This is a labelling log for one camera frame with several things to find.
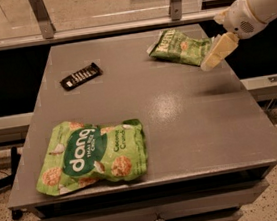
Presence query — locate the green jalapeno chip bag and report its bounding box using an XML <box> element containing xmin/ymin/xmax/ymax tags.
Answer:
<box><xmin>147</xmin><ymin>29</ymin><xmax>213</xmax><ymax>66</ymax></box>

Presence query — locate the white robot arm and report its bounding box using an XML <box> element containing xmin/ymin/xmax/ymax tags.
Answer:
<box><xmin>200</xmin><ymin>0</ymin><xmax>277</xmax><ymax>71</ymax></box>

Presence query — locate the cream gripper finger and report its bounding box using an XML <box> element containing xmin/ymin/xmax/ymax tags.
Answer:
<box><xmin>214</xmin><ymin>8</ymin><xmax>229</xmax><ymax>26</ymax></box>
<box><xmin>200</xmin><ymin>32</ymin><xmax>239</xmax><ymax>71</ymax></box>

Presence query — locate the black snack bar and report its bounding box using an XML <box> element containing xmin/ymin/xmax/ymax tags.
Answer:
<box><xmin>59</xmin><ymin>63</ymin><xmax>103</xmax><ymax>91</ymax></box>

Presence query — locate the left metal railing bracket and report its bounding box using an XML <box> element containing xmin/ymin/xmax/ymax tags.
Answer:
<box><xmin>28</xmin><ymin>0</ymin><xmax>55</xmax><ymax>39</ymax></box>

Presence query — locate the grey drawer cabinet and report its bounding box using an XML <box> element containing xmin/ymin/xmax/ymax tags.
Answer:
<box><xmin>9</xmin><ymin>31</ymin><xmax>277</xmax><ymax>221</ymax></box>

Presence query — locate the green rice chip bag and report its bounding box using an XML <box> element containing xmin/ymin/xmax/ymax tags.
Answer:
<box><xmin>36</xmin><ymin>119</ymin><xmax>148</xmax><ymax>197</ymax></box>

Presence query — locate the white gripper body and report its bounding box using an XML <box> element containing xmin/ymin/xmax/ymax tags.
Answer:
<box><xmin>223</xmin><ymin>0</ymin><xmax>266</xmax><ymax>39</ymax></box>

